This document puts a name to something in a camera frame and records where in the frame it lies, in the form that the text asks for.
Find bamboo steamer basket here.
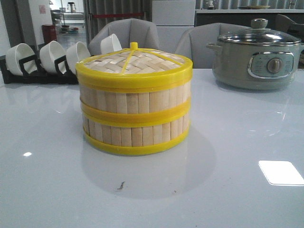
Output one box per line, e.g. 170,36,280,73
81,100,190,156
80,80,191,122

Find woven bamboo steamer lid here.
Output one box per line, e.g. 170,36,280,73
76,42,193,93

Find white bowl right upright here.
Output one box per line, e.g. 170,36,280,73
100,34,122,54

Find grey chair right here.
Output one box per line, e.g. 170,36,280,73
174,23,247,68

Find grey chair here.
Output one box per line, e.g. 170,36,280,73
174,23,247,68
88,18,160,55

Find grey chair left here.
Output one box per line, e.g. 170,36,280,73
88,18,160,55

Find white cabinet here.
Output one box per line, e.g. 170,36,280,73
152,0,196,53

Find grey electric cooking pot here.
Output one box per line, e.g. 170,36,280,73
207,41,304,90

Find black dish rack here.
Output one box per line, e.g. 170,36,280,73
0,54,78,85

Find red bin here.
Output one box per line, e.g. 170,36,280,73
42,24,57,44

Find glass pot lid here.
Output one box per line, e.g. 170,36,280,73
218,18,301,46

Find white bowl far left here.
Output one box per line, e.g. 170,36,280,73
5,43,35,76

